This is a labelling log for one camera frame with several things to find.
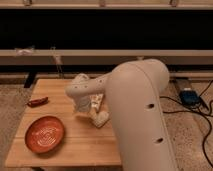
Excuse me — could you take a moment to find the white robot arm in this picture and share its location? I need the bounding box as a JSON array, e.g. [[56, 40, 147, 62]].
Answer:
[[65, 59, 178, 171]]

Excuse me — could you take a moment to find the wooden table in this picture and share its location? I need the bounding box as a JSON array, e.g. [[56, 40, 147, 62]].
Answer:
[[4, 78, 122, 169]]

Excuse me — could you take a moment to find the red chili pepper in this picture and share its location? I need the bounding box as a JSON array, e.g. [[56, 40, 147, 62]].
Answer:
[[27, 97, 48, 107]]

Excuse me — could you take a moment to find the orange ceramic bowl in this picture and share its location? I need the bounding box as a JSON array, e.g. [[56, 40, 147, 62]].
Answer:
[[25, 116, 65, 154]]

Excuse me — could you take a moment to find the white railing beam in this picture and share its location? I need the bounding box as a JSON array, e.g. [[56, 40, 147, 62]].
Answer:
[[0, 49, 213, 66]]

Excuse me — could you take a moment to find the blue power adapter box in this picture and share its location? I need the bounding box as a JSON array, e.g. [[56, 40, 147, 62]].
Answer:
[[179, 90, 200, 106]]

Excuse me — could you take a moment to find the black table leg bracket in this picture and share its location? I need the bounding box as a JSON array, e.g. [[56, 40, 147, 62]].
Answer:
[[24, 72, 37, 88]]

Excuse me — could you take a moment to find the black cable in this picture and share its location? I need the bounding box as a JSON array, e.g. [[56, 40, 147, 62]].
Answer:
[[159, 79, 213, 169]]

